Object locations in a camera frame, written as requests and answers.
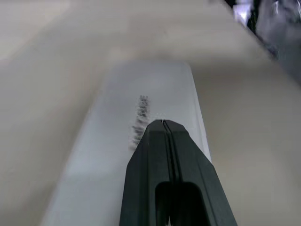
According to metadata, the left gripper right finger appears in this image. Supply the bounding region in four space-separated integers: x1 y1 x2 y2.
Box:
163 120 238 226

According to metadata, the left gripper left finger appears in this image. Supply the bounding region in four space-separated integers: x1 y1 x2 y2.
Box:
119 120 176 226

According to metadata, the white plastic pencil case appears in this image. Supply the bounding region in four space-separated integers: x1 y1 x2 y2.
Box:
42 60 212 226

